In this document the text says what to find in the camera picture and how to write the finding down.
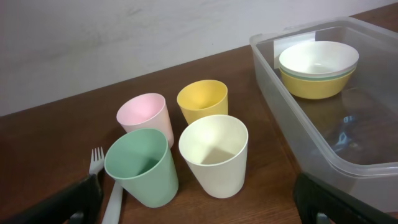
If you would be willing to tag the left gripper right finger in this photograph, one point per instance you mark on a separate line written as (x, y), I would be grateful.
(320, 202)

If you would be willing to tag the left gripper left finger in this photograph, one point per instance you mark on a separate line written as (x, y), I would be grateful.
(84, 197)

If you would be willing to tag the yellow plastic bowl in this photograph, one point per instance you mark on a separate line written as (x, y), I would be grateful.
(315, 89)

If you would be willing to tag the pink plastic cup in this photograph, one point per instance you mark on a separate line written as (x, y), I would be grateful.
(148, 110)

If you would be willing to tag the green plastic bowl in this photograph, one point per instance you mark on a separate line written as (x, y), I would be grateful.
(312, 78)

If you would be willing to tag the cream plastic bowl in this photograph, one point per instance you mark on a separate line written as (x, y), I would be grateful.
(318, 58)

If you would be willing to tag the clear plastic storage container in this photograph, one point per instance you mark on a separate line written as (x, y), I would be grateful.
(348, 140)

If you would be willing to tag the grey plastic spoon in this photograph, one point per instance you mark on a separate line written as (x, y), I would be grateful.
(113, 209)

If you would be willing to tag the grey plastic fork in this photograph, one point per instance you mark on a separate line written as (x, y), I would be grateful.
(97, 160)

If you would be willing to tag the green plastic cup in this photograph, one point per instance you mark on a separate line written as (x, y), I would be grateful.
(142, 163)

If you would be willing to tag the cream plastic cup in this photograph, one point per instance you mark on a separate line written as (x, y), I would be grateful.
(215, 148)

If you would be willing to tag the yellow plastic cup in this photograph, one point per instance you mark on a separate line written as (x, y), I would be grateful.
(203, 98)

